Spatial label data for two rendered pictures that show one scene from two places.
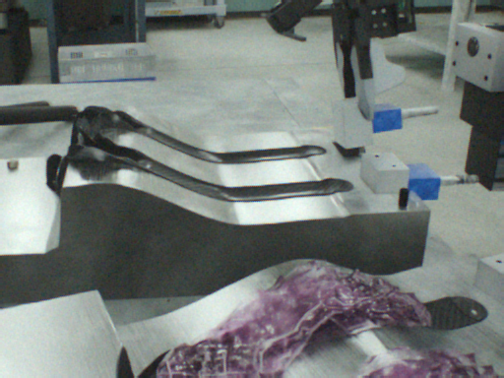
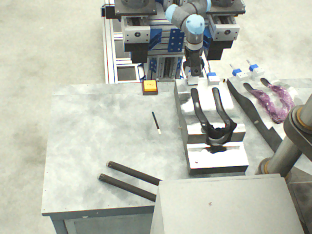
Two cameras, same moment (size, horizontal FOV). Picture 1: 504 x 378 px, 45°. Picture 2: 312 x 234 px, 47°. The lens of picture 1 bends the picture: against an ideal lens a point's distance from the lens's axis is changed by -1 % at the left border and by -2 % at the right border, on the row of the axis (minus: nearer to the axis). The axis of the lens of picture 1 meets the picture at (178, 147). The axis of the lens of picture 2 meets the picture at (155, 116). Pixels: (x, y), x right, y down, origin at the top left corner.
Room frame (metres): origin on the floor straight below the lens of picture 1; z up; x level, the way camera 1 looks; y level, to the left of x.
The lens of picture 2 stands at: (1.08, 1.03, 2.20)
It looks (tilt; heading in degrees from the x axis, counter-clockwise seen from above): 51 degrees down; 262
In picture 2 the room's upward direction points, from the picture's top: 7 degrees clockwise
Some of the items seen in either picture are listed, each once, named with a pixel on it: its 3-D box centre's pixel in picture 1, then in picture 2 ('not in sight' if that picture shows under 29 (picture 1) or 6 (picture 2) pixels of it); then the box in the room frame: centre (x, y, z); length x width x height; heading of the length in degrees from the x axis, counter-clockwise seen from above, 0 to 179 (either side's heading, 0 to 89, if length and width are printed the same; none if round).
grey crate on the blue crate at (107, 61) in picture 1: (105, 62); not in sight; (3.87, 0.46, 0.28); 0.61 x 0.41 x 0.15; 98
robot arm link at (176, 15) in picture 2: not in sight; (181, 16); (0.83, -0.29, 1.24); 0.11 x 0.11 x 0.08; 40
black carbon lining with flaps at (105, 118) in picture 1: (194, 151); (212, 110); (0.66, -0.02, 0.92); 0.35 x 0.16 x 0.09; 93
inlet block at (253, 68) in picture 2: not in sight; (253, 67); (0.37, -0.38, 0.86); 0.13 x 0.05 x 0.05; 110
